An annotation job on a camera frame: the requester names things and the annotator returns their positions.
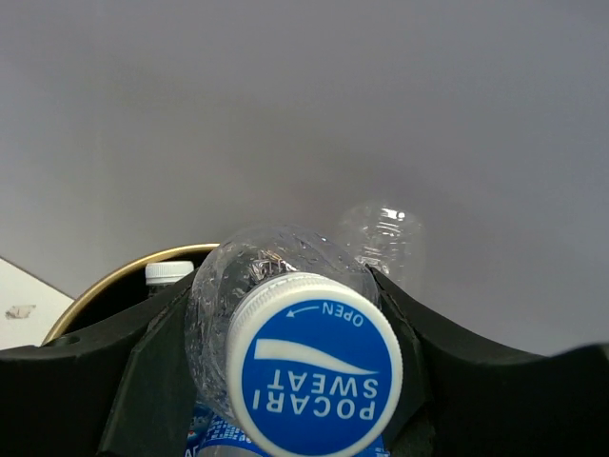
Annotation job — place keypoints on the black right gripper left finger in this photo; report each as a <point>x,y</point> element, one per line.
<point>120,387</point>

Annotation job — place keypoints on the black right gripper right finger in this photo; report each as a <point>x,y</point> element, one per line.
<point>466,395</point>

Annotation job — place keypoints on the dark blue gold-rimmed bin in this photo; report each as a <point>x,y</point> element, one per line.
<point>121,289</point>

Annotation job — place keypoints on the clear bottle blue label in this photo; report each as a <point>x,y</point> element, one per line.
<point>161,275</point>

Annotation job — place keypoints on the clear unlabelled plastic bottle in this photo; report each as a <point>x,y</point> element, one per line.
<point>388,238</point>

